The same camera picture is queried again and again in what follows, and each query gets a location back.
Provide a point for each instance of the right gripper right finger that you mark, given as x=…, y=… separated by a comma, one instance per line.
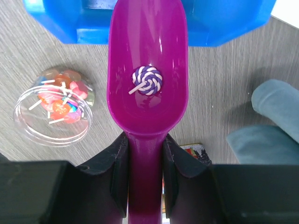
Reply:
x=227, y=194

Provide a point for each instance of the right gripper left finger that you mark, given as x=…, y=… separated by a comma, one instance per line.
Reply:
x=57, y=192

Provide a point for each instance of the purple plastic scoop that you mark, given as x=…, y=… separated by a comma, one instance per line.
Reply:
x=158, y=39

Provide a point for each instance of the blue plastic bin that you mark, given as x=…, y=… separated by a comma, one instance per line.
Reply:
x=210, y=23

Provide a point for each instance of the gold tin of star candies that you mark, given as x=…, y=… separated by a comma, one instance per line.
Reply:
x=198, y=152

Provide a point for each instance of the candies in jar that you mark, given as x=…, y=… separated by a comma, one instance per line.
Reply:
x=60, y=92

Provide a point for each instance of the clear plastic jar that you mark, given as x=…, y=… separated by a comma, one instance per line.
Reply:
x=37, y=127

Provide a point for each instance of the purple swirl lollipop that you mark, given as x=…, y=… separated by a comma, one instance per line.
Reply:
x=147, y=80

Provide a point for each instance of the teal cloth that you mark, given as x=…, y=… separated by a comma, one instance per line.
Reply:
x=266, y=144

